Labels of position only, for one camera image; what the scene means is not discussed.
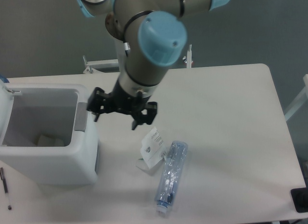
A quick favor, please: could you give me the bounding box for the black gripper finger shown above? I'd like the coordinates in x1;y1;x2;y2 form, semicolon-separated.
87;87;108;122
131;102;158;130

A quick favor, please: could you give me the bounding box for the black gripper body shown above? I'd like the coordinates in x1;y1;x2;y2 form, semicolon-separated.
105;80;150;115

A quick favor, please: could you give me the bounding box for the white trash can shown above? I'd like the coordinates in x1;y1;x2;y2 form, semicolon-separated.
0;83;99;185

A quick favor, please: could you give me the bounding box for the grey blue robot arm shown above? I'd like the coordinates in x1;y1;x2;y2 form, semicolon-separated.
77;0;230;128

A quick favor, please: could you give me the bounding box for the white crumpled paper package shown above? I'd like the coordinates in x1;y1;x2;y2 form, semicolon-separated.
136;127;167;172

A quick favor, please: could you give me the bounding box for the crushed blue plastic bottle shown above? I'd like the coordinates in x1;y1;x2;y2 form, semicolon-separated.
154;141;188;216

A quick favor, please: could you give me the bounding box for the blue object at left edge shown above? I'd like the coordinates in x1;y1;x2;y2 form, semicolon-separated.
0;75;9;83

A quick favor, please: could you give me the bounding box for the black pen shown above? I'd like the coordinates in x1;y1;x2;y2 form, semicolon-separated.
0;167;12;211

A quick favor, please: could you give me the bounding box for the black device at table edge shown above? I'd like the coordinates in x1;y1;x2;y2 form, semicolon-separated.
291;187;308;213

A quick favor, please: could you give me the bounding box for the white metal base frame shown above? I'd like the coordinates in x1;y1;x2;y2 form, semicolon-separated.
82;44;194;74

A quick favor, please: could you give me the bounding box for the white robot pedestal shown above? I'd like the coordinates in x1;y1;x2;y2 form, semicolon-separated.
104;12;132;72

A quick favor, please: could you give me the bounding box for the white frame at right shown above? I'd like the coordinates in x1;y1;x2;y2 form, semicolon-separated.
284;74;308;121

